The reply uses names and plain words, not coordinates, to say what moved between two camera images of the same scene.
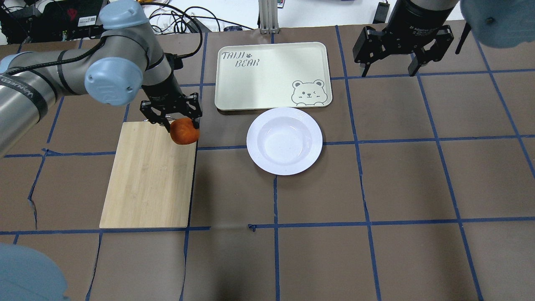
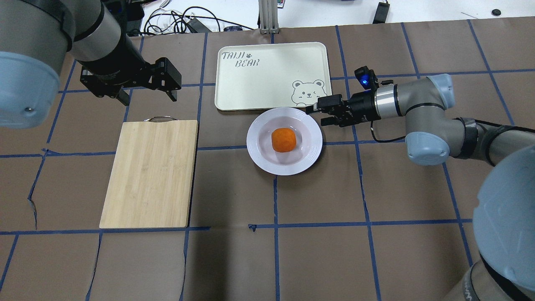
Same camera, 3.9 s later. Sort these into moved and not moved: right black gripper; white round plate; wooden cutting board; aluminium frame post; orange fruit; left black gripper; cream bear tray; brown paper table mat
Moved: orange fruit; left black gripper; right black gripper
Not moved: brown paper table mat; wooden cutting board; cream bear tray; white round plate; aluminium frame post
